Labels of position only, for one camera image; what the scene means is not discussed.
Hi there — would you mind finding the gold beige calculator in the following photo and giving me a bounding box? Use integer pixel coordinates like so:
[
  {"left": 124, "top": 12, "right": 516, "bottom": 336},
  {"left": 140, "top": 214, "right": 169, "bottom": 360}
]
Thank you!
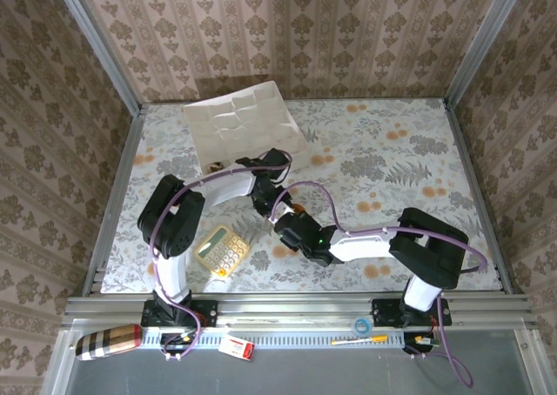
[{"left": 193, "top": 225, "right": 252, "bottom": 278}]

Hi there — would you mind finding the white divided organizer box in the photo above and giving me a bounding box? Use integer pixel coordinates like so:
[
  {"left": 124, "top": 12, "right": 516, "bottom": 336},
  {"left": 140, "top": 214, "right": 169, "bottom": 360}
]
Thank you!
[{"left": 182, "top": 79, "right": 311, "bottom": 177}]

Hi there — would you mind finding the floral table cover sheet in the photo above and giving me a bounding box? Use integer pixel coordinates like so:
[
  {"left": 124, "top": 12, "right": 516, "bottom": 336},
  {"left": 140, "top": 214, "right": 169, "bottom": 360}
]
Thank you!
[{"left": 99, "top": 97, "right": 507, "bottom": 295}]

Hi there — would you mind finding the red white card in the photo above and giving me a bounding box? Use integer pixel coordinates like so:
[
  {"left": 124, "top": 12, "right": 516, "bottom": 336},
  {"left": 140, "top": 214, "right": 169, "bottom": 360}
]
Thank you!
[{"left": 217, "top": 333, "right": 256, "bottom": 363}]

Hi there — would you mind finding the plaid rolled fabric bundle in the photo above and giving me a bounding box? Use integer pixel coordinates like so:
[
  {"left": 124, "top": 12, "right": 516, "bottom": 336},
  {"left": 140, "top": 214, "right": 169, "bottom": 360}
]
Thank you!
[{"left": 74, "top": 323, "right": 144, "bottom": 362}]

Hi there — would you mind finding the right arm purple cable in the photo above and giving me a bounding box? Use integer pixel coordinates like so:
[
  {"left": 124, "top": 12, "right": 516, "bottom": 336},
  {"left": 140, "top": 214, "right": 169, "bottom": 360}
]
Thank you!
[{"left": 269, "top": 180, "right": 489, "bottom": 388}]

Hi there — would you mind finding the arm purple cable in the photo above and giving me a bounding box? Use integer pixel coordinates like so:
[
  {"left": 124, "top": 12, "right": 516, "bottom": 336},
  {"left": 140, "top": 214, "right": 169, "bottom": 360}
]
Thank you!
[
  {"left": 269, "top": 180, "right": 489, "bottom": 388},
  {"left": 149, "top": 149, "right": 293, "bottom": 362}
]

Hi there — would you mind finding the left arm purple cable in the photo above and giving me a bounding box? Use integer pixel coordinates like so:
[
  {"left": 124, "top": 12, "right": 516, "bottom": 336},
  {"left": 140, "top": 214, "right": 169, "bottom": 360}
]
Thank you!
[{"left": 149, "top": 149, "right": 293, "bottom": 362}]

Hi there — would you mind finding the aluminium frame front rail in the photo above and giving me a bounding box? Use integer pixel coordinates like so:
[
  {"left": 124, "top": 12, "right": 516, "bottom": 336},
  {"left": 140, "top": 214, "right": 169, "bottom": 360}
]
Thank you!
[{"left": 61, "top": 293, "right": 535, "bottom": 330}]

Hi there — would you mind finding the slotted grey cable tray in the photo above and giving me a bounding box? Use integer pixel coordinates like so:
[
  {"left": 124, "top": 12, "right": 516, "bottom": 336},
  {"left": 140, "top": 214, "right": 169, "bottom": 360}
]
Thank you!
[{"left": 141, "top": 327, "right": 436, "bottom": 349}]

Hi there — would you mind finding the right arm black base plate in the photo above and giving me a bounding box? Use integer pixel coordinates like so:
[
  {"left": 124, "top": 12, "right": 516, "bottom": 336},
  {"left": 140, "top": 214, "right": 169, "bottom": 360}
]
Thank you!
[{"left": 372, "top": 297, "right": 453, "bottom": 327}]

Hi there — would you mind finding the yellow handled pen tool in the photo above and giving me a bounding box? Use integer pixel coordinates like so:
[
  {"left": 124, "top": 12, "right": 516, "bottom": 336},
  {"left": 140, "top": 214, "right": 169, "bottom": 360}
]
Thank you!
[{"left": 330, "top": 334, "right": 389, "bottom": 346}]

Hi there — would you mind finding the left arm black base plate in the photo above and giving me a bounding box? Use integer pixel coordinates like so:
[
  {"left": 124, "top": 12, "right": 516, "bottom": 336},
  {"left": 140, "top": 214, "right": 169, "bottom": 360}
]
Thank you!
[{"left": 141, "top": 299, "right": 218, "bottom": 329}]

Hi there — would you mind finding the aluminium frame side rail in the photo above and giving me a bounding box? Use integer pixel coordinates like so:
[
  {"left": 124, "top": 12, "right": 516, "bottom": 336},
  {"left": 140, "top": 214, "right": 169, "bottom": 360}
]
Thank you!
[
  {"left": 442, "top": 97, "right": 526, "bottom": 295},
  {"left": 81, "top": 106, "right": 145, "bottom": 298}
]

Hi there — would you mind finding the aluminium frame corner post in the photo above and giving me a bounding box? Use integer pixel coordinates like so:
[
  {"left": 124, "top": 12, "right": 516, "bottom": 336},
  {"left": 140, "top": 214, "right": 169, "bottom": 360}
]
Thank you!
[
  {"left": 444, "top": 0, "right": 531, "bottom": 105},
  {"left": 50, "top": 0, "right": 144, "bottom": 117}
]

